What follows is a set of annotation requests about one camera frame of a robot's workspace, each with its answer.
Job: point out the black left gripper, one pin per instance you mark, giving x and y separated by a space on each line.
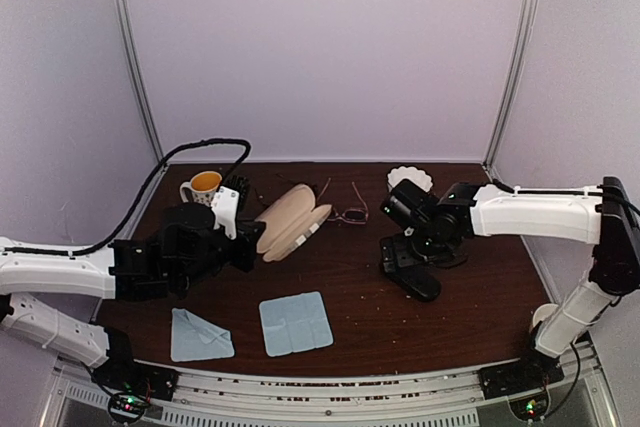
248 239

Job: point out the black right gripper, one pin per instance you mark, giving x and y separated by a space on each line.
403 259

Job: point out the brown plaid glasses case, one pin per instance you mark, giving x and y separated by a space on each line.
289 222

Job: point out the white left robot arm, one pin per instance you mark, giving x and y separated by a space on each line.
192 244

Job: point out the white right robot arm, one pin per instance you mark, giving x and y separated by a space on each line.
600 216

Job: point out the dark tortoiseshell sunglasses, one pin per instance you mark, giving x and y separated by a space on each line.
266 198

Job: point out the white floral mug yellow inside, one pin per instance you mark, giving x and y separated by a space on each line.
201 188

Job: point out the white fluted ceramic bowl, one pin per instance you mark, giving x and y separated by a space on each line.
412 178

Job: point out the flat light blue cloth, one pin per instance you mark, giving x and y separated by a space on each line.
295 324

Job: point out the folded light blue cloth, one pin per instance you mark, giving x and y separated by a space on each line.
195 339

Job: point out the white paper cup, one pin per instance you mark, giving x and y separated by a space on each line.
541 314

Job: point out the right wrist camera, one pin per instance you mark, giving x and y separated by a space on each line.
409 205

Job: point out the pink frame sunglasses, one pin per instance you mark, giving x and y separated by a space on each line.
355 215

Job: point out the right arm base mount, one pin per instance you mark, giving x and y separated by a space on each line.
524 385

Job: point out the front aluminium rail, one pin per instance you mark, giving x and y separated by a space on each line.
452 397

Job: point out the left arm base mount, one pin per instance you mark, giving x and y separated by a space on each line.
131 393

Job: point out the left aluminium frame post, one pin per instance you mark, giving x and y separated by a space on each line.
136 78

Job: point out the aluminium frame post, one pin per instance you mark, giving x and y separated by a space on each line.
524 29
136 78

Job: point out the right aluminium frame post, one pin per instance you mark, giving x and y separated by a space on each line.
524 29

